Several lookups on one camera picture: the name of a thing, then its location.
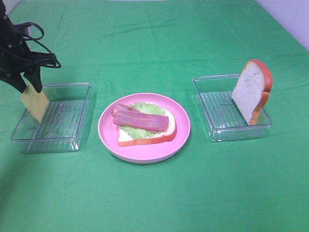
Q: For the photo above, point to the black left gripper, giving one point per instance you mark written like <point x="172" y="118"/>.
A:
<point x="16" y="56"/>

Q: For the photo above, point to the yellow toy cheese slice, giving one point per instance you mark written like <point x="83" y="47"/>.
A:
<point x="36" y="103"/>

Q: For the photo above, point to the toy bacon strip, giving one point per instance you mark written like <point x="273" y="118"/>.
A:
<point x="141" y="121"/>
<point x="125" y="108"/>

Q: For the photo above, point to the green toy lettuce leaf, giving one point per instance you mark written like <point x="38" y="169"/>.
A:
<point x="148" y="108"/>

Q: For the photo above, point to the toy bread slice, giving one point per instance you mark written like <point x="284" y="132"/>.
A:
<point x="125" y="140"/>
<point x="252" y="90"/>

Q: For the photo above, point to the clear left plastic tray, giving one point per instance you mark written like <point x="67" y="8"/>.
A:
<point x="64" y="124"/>

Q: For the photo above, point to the clear plastic tray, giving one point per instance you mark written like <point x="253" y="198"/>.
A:
<point x="64" y="124"/>
<point x="221" y="117"/>

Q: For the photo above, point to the pink round plate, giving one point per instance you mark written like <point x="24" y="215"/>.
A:
<point x="143" y="154"/>

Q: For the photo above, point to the clear right plastic tray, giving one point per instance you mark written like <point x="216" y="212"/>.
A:
<point x="221" y="117"/>

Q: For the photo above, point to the green tablecloth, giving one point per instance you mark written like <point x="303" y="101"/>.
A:
<point x="125" y="47"/>

